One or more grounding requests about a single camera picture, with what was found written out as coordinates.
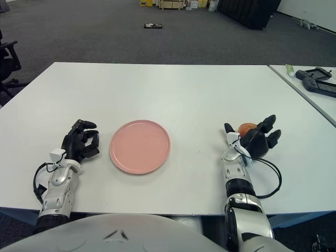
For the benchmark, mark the grey robot dog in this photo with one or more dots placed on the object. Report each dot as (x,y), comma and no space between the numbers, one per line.
(308,25)

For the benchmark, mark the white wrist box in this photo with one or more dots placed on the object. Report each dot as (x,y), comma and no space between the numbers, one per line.
(57,155)
(233,138)

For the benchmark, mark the pink round plate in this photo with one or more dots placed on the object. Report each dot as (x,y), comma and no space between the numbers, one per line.
(140,147)

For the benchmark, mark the black handheld controller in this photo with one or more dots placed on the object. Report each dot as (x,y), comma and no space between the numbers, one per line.
(302,74)
(311,85)

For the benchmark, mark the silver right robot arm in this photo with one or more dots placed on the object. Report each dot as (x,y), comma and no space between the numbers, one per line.
(252,223)

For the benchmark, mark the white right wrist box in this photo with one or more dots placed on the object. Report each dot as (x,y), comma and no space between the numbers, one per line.
(233,138)

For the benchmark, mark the green white tube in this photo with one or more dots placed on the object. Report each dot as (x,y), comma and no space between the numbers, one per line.
(290,70)

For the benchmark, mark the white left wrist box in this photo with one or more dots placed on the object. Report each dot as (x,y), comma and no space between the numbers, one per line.
(57,155)

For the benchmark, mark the red yellow apple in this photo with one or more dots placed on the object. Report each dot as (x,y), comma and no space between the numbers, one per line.
(245,128)

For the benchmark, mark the grey robot torso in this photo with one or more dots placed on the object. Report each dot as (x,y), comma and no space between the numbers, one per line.
(65,236)

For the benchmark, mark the black partition curtain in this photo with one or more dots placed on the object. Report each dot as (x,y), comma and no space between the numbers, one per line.
(249,13)

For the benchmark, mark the black office chair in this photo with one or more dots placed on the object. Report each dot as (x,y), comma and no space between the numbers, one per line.
(8,57)

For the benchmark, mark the yellow cardboard box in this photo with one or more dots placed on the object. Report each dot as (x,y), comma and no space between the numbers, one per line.
(145,2)

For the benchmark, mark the wooden pallet crate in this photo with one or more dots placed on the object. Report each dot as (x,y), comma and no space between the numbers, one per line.
(172,4)

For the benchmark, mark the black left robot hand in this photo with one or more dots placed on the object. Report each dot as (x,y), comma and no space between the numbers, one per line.
(76,144)

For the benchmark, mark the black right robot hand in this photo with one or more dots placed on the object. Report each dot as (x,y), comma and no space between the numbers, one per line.
(256,143)

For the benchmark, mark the blue table frame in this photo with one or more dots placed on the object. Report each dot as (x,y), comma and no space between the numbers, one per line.
(302,219)

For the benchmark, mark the white plastic bag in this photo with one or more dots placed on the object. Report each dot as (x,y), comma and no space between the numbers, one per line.
(213,5)

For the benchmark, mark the flat black floor item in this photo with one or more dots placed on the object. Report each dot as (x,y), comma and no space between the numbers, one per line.
(153,26)

